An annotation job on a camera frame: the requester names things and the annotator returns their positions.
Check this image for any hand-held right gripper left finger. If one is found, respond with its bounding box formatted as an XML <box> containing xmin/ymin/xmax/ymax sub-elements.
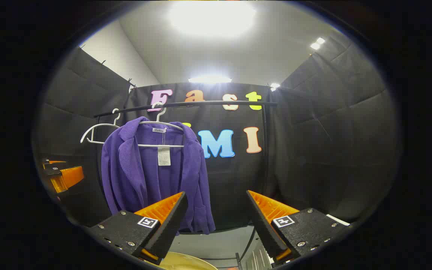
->
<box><xmin>88</xmin><ymin>191</ymin><xmax>188</xmax><ymax>265</ymax></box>

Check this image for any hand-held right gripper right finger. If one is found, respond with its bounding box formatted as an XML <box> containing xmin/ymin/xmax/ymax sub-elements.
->
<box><xmin>247</xmin><ymin>190</ymin><xmax>351</xmax><ymax>267</ymax></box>

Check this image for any beige round laundry hamper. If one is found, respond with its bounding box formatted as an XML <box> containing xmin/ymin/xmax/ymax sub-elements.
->
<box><xmin>159</xmin><ymin>252</ymin><xmax>219</xmax><ymax>270</ymax></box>

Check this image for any purple ribbed jacket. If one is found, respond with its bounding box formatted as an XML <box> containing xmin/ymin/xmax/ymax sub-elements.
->
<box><xmin>101</xmin><ymin>116</ymin><xmax>216</xmax><ymax>236</ymax></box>

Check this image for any white hanger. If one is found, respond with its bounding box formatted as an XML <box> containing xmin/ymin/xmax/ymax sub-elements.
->
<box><xmin>80</xmin><ymin>108</ymin><xmax>121</xmax><ymax>145</ymax></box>
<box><xmin>138</xmin><ymin>102</ymin><xmax>185</xmax><ymax>148</ymax></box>

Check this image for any black clothes rack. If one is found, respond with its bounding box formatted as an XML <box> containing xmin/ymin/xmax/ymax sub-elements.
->
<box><xmin>93</xmin><ymin>100</ymin><xmax>278</xmax><ymax>210</ymax></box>

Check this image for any grey ribbed panel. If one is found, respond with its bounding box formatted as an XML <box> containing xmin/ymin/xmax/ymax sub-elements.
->
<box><xmin>244</xmin><ymin>240</ymin><xmax>275</xmax><ymax>270</ymax></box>

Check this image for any white board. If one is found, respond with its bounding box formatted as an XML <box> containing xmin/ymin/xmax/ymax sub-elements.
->
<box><xmin>327</xmin><ymin>214</ymin><xmax>351</xmax><ymax>226</ymax></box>

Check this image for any black backdrop cloth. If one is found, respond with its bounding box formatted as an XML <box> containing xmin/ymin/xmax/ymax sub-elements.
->
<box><xmin>32</xmin><ymin>30</ymin><xmax>402</xmax><ymax>231</ymax></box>

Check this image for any long ceiling light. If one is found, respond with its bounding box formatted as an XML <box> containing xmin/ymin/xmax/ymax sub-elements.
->
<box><xmin>188</xmin><ymin>76</ymin><xmax>233</xmax><ymax>84</ymax></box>

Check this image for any large ceiling light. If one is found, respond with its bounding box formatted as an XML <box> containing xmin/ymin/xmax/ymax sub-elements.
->
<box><xmin>167</xmin><ymin>2</ymin><xmax>258</xmax><ymax>38</ymax></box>

